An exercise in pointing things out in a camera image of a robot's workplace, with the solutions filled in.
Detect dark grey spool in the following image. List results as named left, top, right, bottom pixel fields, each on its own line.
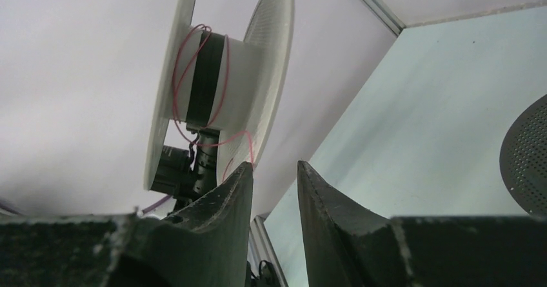
left=499, top=95, right=546, bottom=216

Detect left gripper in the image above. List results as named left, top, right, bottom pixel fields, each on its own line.
left=151, top=126, right=220, bottom=210

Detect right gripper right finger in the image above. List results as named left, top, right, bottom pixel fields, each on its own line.
left=297, top=161, right=546, bottom=286

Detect white translucent spool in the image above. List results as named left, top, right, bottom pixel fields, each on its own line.
left=143, top=0, right=295, bottom=190

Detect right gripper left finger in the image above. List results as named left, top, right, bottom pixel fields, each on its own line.
left=1, top=162, right=254, bottom=286

